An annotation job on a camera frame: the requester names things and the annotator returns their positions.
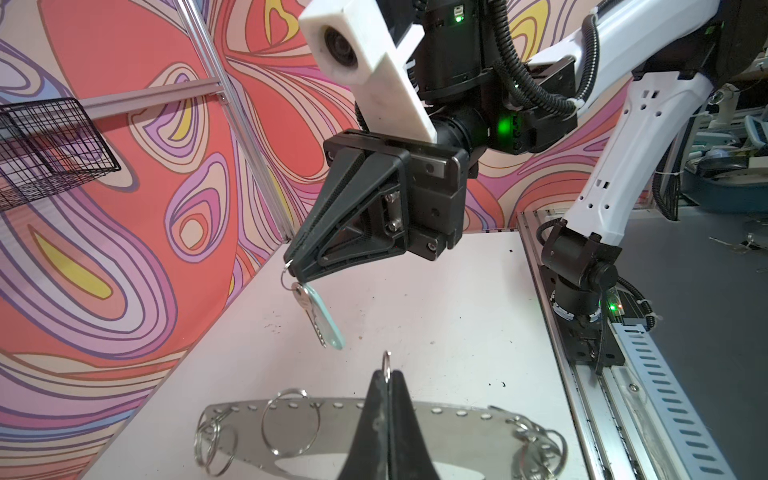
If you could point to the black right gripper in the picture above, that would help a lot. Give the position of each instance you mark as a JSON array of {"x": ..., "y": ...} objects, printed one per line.
[{"x": 383, "y": 197}]

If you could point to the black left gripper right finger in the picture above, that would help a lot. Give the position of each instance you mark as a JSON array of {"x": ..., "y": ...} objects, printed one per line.
[{"x": 408, "y": 456}]

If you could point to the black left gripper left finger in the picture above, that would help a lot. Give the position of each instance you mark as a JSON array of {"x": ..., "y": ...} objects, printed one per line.
[{"x": 368, "y": 454}]

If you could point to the mint green key tag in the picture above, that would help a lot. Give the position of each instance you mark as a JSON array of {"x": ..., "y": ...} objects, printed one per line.
[{"x": 326, "y": 328}]

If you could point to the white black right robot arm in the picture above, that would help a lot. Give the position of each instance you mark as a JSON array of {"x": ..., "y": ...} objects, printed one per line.
[{"x": 438, "y": 83}]

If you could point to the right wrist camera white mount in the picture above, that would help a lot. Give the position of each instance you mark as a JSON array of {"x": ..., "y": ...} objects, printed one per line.
[{"x": 377, "y": 77}]

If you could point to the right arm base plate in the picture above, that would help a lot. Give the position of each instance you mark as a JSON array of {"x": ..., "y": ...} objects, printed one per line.
[{"x": 588, "y": 340}]

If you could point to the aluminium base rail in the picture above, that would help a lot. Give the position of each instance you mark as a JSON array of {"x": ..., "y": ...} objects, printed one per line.
[{"x": 633, "y": 421}]

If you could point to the black wire basket back wall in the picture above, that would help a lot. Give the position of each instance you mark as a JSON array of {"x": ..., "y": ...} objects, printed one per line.
[{"x": 49, "y": 147}]

